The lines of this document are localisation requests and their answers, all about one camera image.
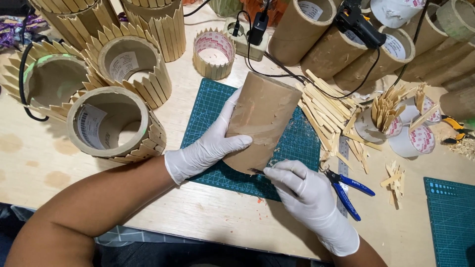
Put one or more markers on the person's right hand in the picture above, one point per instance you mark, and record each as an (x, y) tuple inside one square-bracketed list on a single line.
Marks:
[(308, 193)]

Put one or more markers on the person's left hand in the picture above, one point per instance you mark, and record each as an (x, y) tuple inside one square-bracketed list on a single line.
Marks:
[(202, 152)]

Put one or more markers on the person's right fingers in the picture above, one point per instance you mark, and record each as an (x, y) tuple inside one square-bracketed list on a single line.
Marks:
[(284, 174)]

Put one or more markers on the small craft knife blade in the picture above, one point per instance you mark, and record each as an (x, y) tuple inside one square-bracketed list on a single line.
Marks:
[(256, 171)]

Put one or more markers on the scraped brown cardboard tube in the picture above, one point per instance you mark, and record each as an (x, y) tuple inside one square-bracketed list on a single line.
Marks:
[(261, 118)]

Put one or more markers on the large green cutting mat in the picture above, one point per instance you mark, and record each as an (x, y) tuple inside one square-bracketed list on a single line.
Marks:
[(297, 144)]

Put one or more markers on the metal ruler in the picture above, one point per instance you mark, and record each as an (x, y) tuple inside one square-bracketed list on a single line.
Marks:
[(343, 159)]

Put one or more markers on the pile of wooden craft sticks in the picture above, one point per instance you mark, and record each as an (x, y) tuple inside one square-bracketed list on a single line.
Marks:
[(326, 107)]

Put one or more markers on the white tape roll holding sticks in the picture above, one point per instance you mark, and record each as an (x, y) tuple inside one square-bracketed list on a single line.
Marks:
[(367, 128)]

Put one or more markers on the small heap of stick offcuts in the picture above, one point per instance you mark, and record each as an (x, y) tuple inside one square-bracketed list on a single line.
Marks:
[(395, 183)]

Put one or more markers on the bundle of cut stick tips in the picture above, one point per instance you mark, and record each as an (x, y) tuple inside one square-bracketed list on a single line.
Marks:
[(386, 105)]

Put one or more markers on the pile of bare cardboard tubes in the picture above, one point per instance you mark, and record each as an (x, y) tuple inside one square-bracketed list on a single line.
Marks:
[(326, 55)]

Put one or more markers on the short stick-covered tape roll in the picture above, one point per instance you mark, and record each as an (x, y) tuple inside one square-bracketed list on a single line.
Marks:
[(213, 68)]

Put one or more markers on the beige power strip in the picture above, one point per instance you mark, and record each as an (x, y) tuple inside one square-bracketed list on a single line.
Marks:
[(243, 46)]

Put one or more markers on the tube with flat stick rows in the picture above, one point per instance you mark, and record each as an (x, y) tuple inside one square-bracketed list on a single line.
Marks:
[(148, 144)]

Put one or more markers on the black charger adapter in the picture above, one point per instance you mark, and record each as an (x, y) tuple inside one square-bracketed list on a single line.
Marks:
[(258, 29)]

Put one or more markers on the grey checked cloth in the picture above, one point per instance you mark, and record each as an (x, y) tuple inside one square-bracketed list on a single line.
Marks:
[(148, 235)]

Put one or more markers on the stick-fenced cardboard tube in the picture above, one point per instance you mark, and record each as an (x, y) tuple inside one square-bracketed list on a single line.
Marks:
[(159, 79)]

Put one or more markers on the orange decoration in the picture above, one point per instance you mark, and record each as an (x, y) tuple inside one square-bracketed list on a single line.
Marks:
[(276, 11)]

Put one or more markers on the black glue gun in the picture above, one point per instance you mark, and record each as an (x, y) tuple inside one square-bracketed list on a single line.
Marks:
[(356, 24)]

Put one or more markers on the yellow black cutter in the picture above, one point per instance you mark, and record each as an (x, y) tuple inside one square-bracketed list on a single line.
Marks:
[(458, 129)]

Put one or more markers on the tall stick-covered tube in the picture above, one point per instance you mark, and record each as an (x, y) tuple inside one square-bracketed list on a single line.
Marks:
[(79, 20), (169, 35)]

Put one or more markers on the wood shavings heap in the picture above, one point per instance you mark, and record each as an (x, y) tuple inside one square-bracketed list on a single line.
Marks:
[(464, 149)]

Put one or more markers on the stick-fenced tube with green rim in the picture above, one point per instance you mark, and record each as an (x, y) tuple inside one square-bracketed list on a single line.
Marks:
[(16, 74)]

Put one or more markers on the purple tinsel ribbon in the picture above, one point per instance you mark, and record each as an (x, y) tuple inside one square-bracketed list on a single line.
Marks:
[(13, 31)]

